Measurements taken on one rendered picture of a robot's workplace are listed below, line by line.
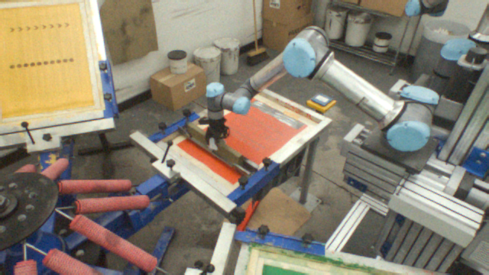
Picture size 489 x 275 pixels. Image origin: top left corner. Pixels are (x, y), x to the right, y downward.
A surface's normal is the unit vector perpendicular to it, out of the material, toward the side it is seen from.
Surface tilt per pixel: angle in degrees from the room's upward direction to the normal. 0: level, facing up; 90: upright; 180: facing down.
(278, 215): 2
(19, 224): 0
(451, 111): 90
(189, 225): 0
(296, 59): 87
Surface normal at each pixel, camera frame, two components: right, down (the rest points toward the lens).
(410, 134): -0.36, 0.64
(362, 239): 0.00, -0.76
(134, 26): 0.30, 0.60
